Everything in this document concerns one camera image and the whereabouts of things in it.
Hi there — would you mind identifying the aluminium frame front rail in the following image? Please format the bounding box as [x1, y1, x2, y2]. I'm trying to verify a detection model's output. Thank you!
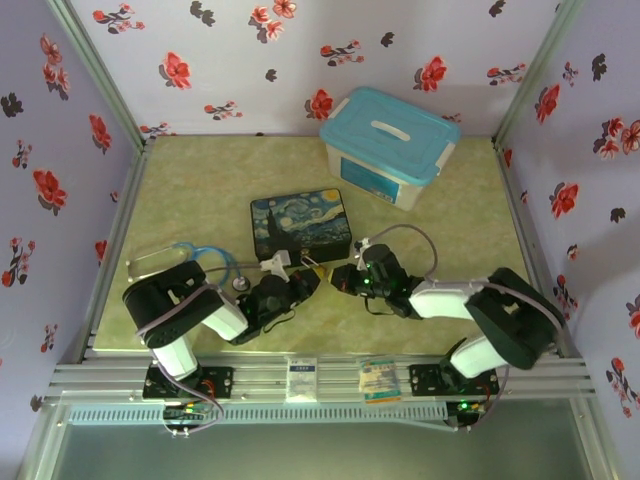
[42, 352, 599, 407]

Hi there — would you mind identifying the white slotted cable duct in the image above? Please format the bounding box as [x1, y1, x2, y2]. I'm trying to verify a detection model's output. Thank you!
[67, 403, 447, 426]

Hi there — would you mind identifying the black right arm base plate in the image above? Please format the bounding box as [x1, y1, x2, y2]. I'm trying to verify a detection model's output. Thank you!
[408, 363, 501, 396]

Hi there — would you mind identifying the starry night print tin box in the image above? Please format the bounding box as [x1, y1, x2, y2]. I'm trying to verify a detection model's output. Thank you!
[249, 187, 353, 266]

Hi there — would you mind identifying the white label on rail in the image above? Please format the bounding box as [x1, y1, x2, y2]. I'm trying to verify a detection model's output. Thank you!
[285, 356, 321, 404]

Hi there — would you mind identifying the aluminium frame side rail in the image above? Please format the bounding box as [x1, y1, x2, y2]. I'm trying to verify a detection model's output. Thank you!
[59, 139, 156, 364]
[492, 139, 585, 359]

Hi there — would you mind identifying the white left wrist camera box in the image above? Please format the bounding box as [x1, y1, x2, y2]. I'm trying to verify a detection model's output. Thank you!
[259, 248, 292, 278]

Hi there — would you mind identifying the green label on rail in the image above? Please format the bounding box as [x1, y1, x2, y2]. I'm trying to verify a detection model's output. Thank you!
[358, 356, 403, 405]

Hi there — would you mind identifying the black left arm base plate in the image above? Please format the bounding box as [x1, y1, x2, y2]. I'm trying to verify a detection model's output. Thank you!
[143, 366, 235, 400]

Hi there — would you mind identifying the brass padlock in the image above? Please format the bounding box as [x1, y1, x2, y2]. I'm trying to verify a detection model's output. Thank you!
[299, 252, 329, 282]

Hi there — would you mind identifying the aluminium frame post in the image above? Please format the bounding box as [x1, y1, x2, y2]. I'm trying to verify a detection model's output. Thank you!
[492, 0, 587, 149]
[46, 0, 154, 151]

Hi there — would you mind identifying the white storage box blue lid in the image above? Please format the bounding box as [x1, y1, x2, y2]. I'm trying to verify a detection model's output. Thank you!
[318, 86, 461, 213]

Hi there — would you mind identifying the blue tube stethoscope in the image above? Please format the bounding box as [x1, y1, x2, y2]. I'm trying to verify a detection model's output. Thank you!
[126, 241, 252, 294]

